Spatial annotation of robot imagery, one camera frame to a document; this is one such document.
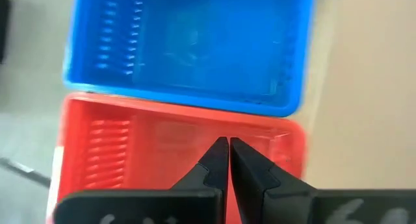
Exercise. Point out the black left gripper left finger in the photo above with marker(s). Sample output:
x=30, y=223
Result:
x=211, y=172

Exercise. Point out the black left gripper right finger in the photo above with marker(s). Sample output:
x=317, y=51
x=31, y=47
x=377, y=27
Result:
x=260, y=191

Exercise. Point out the blue plastic basket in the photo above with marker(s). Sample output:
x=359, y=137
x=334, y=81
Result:
x=211, y=55

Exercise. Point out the red plastic basket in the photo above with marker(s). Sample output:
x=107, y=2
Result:
x=130, y=146

